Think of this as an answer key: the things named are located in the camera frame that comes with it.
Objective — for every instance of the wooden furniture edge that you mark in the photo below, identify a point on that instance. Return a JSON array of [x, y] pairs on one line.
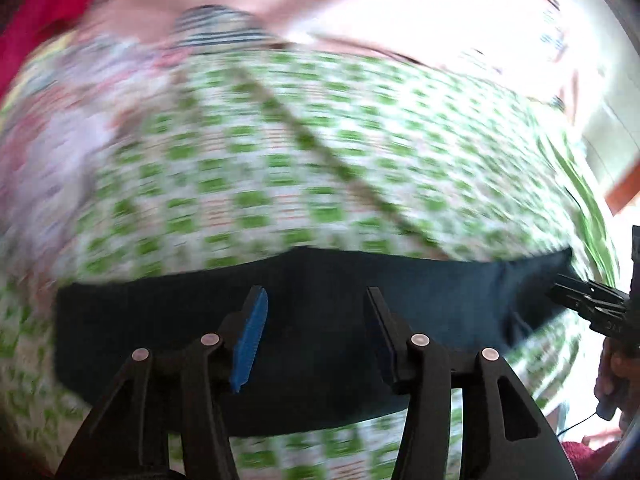
[[626, 187]]

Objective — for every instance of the floral printed cloth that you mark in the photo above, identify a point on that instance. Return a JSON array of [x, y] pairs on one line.
[[65, 125]]

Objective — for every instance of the striped cloth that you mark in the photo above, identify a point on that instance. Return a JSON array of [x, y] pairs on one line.
[[220, 27]]

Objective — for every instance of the pink cloth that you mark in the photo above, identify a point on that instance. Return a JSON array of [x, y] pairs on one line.
[[350, 0]]

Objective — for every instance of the dark red towel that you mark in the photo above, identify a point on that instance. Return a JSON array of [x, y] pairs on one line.
[[585, 457]]

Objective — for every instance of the person's right hand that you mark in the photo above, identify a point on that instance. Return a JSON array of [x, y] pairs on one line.
[[617, 377]]

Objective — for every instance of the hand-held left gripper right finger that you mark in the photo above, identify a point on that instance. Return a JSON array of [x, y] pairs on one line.
[[387, 342]]

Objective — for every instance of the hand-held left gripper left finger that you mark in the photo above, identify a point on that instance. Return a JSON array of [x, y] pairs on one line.
[[249, 340]]

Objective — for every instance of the green checkered bed sheet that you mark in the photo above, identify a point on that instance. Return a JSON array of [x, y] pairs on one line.
[[320, 160]]

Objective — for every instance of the dark navy pants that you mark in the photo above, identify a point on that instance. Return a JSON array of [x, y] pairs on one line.
[[320, 310]]

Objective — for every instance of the red cloth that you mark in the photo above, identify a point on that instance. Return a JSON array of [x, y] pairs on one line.
[[45, 15]]

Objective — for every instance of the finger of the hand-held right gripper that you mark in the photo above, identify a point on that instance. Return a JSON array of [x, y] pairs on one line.
[[602, 316], [585, 287]]

